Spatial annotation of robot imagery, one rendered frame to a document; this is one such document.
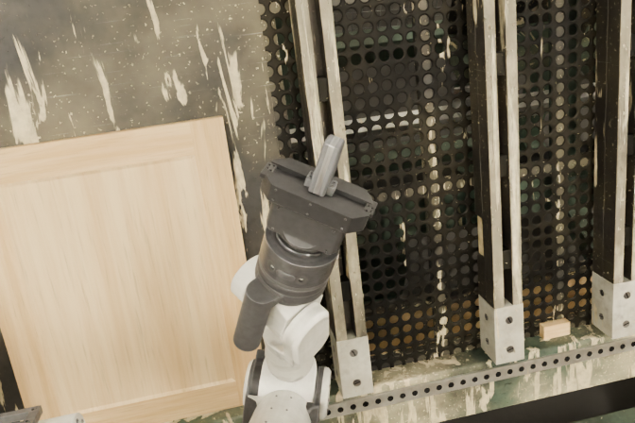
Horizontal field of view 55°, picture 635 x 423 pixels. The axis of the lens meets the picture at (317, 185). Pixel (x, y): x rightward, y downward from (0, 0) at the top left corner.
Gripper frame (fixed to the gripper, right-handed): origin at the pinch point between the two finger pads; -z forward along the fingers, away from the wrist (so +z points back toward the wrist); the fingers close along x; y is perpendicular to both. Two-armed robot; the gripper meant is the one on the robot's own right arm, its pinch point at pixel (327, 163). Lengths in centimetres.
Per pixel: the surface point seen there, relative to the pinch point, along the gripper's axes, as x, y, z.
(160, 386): 18, 9, 70
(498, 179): -24, 47, 23
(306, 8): 16.0, 39.1, 2.4
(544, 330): -48, 48, 54
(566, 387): -57, 44, 62
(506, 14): -14, 55, -2
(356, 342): -12, 25, 54
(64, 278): 39, 9, 51
